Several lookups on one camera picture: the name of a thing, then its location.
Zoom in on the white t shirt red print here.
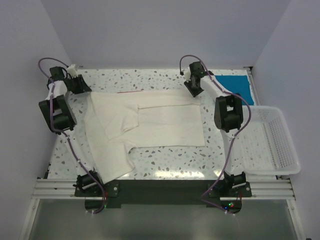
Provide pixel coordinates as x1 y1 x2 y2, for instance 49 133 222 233
84 89 205 183

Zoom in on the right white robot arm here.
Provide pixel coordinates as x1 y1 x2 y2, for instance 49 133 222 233
180 61 248 197

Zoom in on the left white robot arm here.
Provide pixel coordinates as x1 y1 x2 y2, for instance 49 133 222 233
38 64 104 197

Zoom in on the folded blue t shirt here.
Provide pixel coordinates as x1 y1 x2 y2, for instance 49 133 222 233
215 75 255 106

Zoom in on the white plastic basket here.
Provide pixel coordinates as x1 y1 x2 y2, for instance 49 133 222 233
235 105 301 176

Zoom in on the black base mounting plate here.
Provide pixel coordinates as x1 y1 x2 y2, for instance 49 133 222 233
74 179 252 214

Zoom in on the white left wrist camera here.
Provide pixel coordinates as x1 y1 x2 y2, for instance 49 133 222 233
66 64 78 78

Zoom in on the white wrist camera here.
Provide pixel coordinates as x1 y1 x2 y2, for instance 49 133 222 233
180 68 191 82
66 64 78 78

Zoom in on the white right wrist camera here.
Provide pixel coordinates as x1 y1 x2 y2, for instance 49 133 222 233
180 68 191 82

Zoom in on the aluminium rail frame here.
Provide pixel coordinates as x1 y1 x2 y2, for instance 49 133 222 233
19 65 308 240

